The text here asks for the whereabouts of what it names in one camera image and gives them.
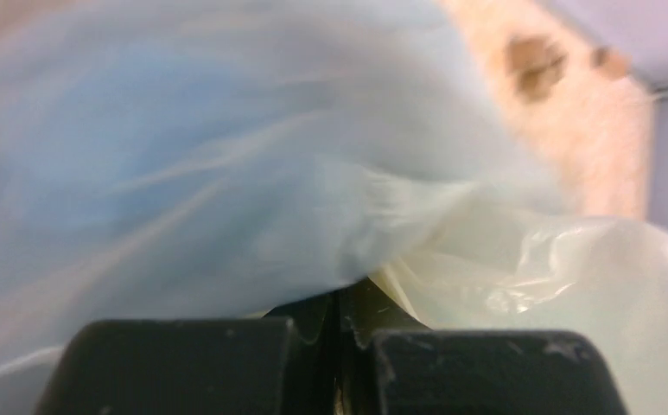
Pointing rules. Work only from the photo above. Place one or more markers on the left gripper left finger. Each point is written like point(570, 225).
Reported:
point(275, 364)

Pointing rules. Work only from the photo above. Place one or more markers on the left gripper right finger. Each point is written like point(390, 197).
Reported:
point(392, 364)

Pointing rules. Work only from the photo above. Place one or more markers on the clear yellow-trimmed trash bag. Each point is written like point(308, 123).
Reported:
point(205, 159)

